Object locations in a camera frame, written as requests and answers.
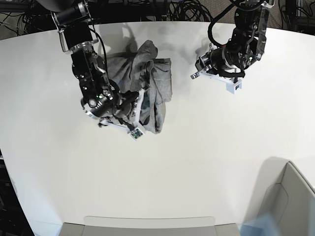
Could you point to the grey T-shirt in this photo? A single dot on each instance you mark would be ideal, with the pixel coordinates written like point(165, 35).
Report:
point(143, 70)

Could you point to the black robot arm image-left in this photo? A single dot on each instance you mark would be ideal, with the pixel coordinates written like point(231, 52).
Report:
point(102, 99)

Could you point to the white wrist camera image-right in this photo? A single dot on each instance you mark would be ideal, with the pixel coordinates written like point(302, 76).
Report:
point(233, 87)

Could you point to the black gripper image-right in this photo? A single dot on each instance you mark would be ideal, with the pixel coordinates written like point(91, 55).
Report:
point(221, 64)

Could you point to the blue blurred object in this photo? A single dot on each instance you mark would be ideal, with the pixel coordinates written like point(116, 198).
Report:
point(263, 225)

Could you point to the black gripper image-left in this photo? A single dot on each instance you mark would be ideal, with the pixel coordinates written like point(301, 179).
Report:
point(126, 112)

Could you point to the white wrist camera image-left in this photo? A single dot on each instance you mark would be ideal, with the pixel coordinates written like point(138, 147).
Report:
point(136, 133)

